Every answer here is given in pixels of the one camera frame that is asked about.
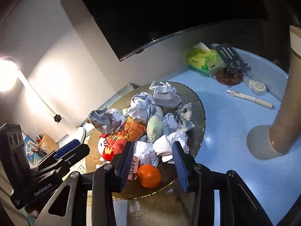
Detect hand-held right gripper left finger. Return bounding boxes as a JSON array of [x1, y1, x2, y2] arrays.
[[34, 141, 135, 226]]

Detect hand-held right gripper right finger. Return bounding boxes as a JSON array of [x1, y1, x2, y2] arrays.
[[172, 141, 273, 226]]

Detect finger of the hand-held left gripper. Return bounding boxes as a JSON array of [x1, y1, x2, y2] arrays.
[[54, 139, 82, 160], [30, 144, 90, 182]]

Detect small beige printed block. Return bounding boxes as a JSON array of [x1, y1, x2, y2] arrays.
[[128, 155, 141, 182]]

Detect amber ribbed glass bowl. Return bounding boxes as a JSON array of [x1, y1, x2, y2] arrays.
[[85, 81, 206, 199]]

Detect orange fruit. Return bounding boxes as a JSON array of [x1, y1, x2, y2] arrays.
[[138, 164, 162, 188]]

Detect white cat plush toy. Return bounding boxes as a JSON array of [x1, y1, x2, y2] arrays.
[[97, 132, 126, 163]]

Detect orange carrot plush toy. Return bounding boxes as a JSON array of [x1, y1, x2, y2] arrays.
[[117, 116, 147, 147]]

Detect pale green cactus plush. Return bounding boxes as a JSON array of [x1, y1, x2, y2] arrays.
[[146, 114, 164, 143]]

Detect blue plaid cloth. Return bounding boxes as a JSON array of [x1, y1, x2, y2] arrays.
[[175, 102, 196, 133]]

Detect bamboo pen holder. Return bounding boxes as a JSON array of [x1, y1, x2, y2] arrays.
[[38, 133, 59, 155]]

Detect blue workbook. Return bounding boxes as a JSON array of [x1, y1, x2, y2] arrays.
[[24, 135, 40, 165]]

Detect white desk lamp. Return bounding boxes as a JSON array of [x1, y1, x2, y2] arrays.
[[0, 56, 86, 144]]

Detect white pen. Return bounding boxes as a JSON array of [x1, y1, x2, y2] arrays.
[[226, 89, 276, 110]]

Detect green tissue pack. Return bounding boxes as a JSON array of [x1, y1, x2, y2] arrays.
[[186, 42, 225, 78]]

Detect clear correction tape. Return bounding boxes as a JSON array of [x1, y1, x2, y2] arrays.
[[243, 76, 268, 96]]

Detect black phone stand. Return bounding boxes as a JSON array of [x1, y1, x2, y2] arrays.
[[214, 43, 251, 85]]

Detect beige tall flask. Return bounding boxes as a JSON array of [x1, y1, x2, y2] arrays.
[[247, 25, 301, 160]]

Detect black monitor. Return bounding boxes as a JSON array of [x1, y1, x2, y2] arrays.
[[71, 0, 270, 62]]

